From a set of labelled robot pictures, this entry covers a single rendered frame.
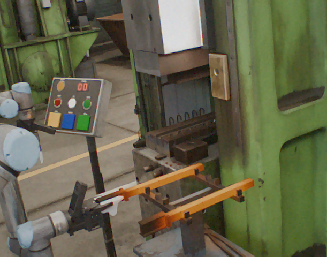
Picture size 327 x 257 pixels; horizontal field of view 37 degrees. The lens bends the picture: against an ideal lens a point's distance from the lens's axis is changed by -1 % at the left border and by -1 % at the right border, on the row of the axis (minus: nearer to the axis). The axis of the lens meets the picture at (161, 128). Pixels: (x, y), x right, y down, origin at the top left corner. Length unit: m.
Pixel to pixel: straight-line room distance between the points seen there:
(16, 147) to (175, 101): 1.12
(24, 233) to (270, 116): 0.95
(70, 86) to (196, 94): 0.64
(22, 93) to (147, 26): 0.60
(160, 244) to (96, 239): 1.55
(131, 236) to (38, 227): 1.82
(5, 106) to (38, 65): 4.86
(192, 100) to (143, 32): 0.54
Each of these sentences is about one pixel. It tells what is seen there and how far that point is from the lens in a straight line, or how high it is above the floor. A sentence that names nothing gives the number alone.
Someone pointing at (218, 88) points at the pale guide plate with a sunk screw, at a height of 1.22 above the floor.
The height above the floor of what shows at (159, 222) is 0.97.
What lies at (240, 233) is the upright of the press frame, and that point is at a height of 0.60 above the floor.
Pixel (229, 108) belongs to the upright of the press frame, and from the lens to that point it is 1.90.
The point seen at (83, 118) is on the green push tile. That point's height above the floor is 1.03.
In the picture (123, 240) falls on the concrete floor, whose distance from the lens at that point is 3.34.
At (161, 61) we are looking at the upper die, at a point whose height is 1.33.
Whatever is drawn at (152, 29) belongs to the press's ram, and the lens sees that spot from 1.97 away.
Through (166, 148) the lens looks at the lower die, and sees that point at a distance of 2.10.
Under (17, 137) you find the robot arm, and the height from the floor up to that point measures 1.29.
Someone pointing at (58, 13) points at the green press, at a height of 1.23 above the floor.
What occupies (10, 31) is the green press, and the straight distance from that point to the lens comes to 6.70.
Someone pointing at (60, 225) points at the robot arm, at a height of 0.96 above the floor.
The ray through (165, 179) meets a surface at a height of 0.97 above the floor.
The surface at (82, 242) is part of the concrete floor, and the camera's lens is 3.41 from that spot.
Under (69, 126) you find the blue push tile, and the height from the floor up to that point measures 0.99.
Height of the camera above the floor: 1.70
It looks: 19 degrees down
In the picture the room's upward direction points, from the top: 7 degrees counter-clockwise
